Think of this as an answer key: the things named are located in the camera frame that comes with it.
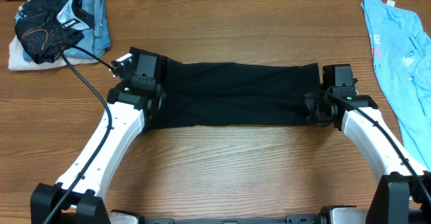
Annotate black t-shirt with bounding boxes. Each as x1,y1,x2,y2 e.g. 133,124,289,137
149,54,320,129

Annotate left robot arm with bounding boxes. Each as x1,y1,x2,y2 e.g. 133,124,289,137
30,49,168,223

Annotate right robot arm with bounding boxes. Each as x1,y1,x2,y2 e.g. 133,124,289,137
304,64,430,224

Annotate folded blue denim jeans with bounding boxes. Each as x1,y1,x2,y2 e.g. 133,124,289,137
14,0,110,64

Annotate black orange patterned shirt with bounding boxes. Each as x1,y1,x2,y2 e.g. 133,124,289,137
15,0,94,64

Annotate light blue t-shirt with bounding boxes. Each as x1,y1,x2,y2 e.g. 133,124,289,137
361,0,430,168

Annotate folded white garment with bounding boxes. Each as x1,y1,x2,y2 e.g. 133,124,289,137
7,0,102,72

